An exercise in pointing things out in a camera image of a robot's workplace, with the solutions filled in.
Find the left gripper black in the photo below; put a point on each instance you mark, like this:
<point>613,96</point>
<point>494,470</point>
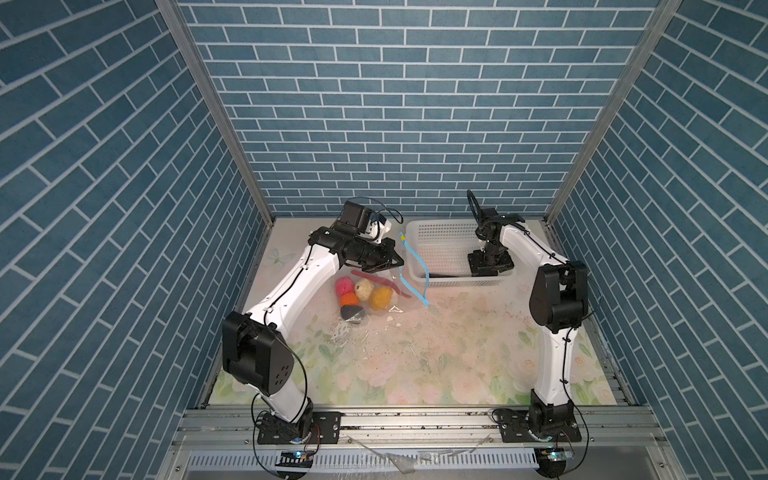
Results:
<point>386,249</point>

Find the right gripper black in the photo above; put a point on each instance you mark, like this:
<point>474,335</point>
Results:
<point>475,263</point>

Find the red toy chili pepper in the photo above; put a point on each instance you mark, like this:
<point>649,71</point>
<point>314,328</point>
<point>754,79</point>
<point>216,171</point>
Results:
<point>382,281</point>

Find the cream toy food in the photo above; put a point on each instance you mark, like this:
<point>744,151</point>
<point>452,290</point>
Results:
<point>364,289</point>

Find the pink toy fruit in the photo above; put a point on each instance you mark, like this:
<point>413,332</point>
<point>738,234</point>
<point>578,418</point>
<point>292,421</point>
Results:
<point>344,286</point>

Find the yellow toy fruit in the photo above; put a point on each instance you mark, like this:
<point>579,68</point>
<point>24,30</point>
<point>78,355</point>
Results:
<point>381,298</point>

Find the clear zip top bag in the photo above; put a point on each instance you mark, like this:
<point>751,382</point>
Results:
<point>399,304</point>

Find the white plastic mesh basket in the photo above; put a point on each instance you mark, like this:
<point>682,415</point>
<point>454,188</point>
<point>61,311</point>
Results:
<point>441,247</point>

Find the dark brown toy food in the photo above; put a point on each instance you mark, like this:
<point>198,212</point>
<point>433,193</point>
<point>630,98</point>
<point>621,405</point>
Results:
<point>352,313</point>

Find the orange toy fruit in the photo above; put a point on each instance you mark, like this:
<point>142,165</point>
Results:
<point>349,299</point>

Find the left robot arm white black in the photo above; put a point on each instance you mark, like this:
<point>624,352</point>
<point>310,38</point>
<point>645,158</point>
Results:
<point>255,351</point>

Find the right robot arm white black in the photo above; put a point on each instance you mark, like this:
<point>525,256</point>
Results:
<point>558,304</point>

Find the right circuit board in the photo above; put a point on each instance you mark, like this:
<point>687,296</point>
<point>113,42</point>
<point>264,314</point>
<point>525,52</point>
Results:
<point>551,455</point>

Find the circuit board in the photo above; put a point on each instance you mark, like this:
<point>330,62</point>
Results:
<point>295,459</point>
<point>551,455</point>

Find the left circuit board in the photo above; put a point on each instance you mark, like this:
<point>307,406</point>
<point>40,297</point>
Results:
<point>295,459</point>

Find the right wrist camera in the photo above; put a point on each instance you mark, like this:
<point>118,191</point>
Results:
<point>489,222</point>

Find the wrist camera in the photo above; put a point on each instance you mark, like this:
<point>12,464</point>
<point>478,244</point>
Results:
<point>489,222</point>
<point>361,221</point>

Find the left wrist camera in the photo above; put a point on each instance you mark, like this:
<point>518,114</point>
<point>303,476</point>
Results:
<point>361,221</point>

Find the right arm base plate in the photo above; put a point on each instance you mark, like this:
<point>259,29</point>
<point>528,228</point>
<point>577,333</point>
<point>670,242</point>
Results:
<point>514,428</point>

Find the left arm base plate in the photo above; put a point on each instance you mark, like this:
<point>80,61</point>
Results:
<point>312,428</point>

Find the aluminium front rail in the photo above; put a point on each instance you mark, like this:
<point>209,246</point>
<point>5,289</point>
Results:
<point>231,427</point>

